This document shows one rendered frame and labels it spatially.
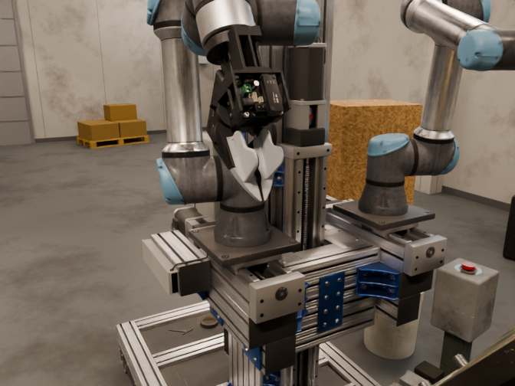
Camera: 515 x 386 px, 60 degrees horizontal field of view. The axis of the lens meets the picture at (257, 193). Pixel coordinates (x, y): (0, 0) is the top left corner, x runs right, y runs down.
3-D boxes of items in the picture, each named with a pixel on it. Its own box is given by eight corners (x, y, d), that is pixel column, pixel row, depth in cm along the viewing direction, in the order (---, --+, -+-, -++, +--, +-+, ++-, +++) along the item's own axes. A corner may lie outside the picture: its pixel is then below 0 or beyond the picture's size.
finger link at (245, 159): (256, 196, 52) (238, 121, 53) (236, 206, 57) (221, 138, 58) (279, 192, 53) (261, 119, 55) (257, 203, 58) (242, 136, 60)
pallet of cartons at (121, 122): (139, 136, 937) (136, 103, 917) (152, 143, 856) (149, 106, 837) (75, 142, 879) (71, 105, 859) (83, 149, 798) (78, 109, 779)
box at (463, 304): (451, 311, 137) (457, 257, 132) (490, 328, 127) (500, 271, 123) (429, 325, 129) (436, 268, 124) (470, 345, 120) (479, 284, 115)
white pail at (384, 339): (391, 322, 265) (398, 249, 252) (431, 349, 240) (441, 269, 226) (349, 338, 250) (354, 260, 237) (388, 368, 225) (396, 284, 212)
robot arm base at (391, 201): (348, 205, 144) (349, 175, 141) (383, 198, 151) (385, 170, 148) (382, 219, 131) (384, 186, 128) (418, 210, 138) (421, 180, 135)
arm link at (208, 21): (188, 28, 61) (241, 31, 65) (195, 59, 61) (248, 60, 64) (206, -5, 55) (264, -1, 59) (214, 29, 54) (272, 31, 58)
